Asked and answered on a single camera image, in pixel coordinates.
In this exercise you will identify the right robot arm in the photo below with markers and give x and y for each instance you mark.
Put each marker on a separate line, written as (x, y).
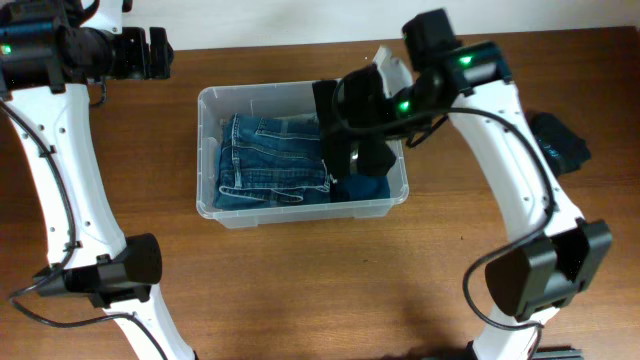
(553, 252)

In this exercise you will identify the clear plastic storage bin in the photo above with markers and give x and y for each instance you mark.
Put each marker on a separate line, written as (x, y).
(217, 104)

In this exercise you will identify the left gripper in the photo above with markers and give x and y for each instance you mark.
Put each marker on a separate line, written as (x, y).
(138, 68)

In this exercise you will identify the black garment with tape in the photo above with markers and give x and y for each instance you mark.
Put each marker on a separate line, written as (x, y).
(564, 151)
(348, 109)

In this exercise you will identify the light blue jeans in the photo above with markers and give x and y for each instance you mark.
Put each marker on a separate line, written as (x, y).
(305, 118)

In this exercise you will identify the black aluminium rail base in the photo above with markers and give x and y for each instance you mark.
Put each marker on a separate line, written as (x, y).
(559, 354)

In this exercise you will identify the blue garment with tape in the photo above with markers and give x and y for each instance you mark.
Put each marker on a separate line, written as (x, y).
(360, 188)

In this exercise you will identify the dark blue jeans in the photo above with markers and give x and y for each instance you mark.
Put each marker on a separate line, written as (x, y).
(264, 164)

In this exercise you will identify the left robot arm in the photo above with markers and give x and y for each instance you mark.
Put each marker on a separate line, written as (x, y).
(51, 53)

